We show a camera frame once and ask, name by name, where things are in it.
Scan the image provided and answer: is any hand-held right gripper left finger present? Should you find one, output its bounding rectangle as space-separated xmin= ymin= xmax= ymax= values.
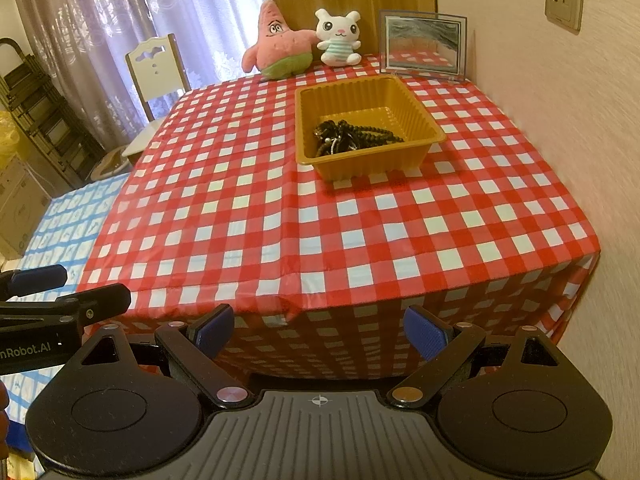
xmin=77 ymin=304 xmax=253 ymax=408

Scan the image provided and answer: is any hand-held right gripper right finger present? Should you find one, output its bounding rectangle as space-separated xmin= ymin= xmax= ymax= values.
xmin=386 ymin=305 xmax=566 ymax=408

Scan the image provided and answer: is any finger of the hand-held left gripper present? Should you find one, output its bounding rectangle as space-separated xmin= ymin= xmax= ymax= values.
xmin=0 ymin=283 xmax=132 ymax=333
xmin=0 ymin=264 xmax=68 ymax=301

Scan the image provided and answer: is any long dark bead necklace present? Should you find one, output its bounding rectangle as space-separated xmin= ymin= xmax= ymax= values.
xmin=320 ymin=119 xmax=406 ymax=157

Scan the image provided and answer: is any black strap bracelet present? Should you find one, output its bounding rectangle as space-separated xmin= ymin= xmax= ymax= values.
xmin=313 ymin=120 xmax=341 ymax=142

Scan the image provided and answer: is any yellow plastic tray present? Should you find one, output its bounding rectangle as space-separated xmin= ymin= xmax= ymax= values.
xmin=294 ymin=74 xmax=448 ymax=182

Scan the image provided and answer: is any person's left hand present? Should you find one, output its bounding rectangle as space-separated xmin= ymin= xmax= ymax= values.
xmin=0 ymin=382 xmax=11 ymax=456

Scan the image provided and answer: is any blue checkered cloth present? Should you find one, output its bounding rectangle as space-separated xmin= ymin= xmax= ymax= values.
xmin=0 ymin=172 xmax=133 ymax=461

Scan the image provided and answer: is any cardboard box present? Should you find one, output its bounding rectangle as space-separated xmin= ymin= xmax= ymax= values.
xmin=0 ymin=155 xmax=53 ymax=261

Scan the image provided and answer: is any red checkered tablecloth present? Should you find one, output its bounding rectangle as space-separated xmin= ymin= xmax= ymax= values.
xmin=77 ymin=52 xmax=601 ymax=381

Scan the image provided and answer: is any yellow plastic bag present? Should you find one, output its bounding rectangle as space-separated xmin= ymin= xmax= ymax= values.
xmin=0 ymin=110 xmax=26 ymax=171

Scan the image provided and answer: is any black folding rack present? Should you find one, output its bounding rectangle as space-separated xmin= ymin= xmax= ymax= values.
xmin=0 ymin=37 xmax=106 ymax=186

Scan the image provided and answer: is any white wooden chair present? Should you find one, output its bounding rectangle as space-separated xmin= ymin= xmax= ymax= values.
xmin=120 ymin=33 xmax=193 ymax=166

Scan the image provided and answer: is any white lace curtain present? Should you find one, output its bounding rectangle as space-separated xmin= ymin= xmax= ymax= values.
xmin=10 ymin=0 xmax=271 ymax=156

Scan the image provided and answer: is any pink starfish plush toy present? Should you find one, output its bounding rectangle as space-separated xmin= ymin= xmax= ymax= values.
xmin=241 ymin=0 xmax=318 ymax=81

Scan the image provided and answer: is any white bunny plush toy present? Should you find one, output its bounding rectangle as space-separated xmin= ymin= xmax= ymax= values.
xmin=314 ymin=8 xmax=363 ymax=67

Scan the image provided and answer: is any clear sand art frame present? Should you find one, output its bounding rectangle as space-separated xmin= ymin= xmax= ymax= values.
xmin=377 ymin=9 xmax=468 ymax=80

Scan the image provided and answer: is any beige wall socket plate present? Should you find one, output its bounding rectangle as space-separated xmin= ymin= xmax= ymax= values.
xmin=544 ymin=0 xmax=584 ymax=32

